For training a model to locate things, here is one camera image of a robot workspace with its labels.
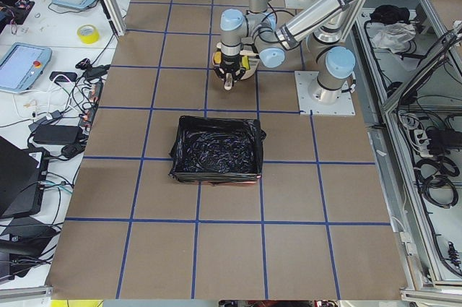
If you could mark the power strip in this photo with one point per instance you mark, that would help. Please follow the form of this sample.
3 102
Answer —
87 118

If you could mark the teach pendant near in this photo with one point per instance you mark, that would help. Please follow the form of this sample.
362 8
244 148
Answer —
22 65

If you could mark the white crumpled cloth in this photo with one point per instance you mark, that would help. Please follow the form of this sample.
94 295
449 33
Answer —
396 38

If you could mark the beige plastic dustpan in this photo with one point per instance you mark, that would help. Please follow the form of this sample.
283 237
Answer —
249 50

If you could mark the black power brick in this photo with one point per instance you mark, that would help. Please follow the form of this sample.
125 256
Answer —
57 134

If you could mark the yellow tape roll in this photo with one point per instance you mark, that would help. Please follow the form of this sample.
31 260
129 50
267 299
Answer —
88 34

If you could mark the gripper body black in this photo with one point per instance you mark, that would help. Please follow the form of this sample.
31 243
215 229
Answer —
229 66

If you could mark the orange-brown bread roll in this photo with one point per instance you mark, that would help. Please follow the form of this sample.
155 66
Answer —
217 58

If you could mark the bin with black bag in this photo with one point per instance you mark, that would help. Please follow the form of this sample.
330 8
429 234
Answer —
217 150

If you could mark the black computer box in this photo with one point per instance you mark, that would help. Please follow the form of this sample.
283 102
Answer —
22 172

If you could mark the yellow sponge piece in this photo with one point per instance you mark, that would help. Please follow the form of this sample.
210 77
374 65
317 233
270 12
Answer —
245 63

